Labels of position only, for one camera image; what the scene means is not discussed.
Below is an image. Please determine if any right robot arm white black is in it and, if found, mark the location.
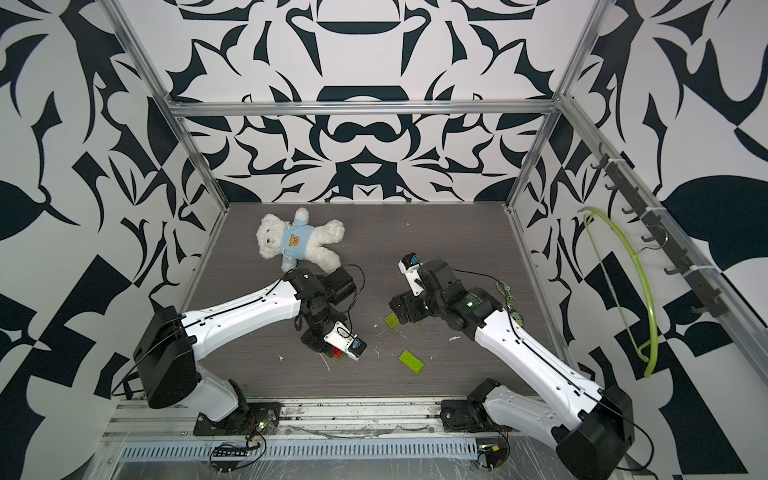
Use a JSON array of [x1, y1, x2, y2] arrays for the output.
[[390, 253, 636, 479]]

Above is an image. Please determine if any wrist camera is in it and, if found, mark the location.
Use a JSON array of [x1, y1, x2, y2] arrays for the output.
[[324, 322, 367, 361], [398, 253, 424, 296]]

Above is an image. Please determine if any white teddy bear blue shirt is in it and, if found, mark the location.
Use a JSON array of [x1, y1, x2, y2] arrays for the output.
[[256, 207, 345, 274]]

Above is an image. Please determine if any black connector box left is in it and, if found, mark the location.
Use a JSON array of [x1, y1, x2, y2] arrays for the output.
[[209, 443, 250, 460]]

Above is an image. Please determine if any black wall hook rail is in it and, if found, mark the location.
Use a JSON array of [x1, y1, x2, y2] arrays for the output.
[[592, 145, 730, 318]]

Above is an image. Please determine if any black connector box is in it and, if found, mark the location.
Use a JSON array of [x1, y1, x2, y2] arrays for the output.
[[209, 443, 250, 460], [476, 444, 509, 471]]

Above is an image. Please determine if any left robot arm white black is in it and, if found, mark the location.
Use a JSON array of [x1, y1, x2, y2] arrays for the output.
[[133, 268, 367, 429]]

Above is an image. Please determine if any green plastic hanger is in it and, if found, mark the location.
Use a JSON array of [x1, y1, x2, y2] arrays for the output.
[[578, 206, 660, 379]]

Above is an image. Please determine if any green keychain with charm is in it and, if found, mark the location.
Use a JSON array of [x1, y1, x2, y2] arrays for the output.
[[495, 281, 524, 327]]

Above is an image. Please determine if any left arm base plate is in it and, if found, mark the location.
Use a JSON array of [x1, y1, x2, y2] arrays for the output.
[[193, 401, 283, 438]]

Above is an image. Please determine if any black connector box right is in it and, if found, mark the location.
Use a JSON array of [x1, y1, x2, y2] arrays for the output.
[[476, 444, 509, 471]]

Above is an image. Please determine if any lime square lego brick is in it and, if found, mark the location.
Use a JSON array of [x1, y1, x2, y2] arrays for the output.
[[385, 313, 400, 329]]

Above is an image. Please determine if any lime long lego brick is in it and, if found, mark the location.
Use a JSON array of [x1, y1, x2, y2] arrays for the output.
[[399, 350, 425, 375]]

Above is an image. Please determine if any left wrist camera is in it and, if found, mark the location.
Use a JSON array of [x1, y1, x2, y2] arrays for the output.
[[324, 322, 367, 361]]

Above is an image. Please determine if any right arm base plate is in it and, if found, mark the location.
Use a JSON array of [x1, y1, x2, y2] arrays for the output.
[[440, 400, 509, 433]]

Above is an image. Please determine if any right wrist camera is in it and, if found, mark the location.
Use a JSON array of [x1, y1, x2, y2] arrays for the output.
[[398, 253, 424, 296]]

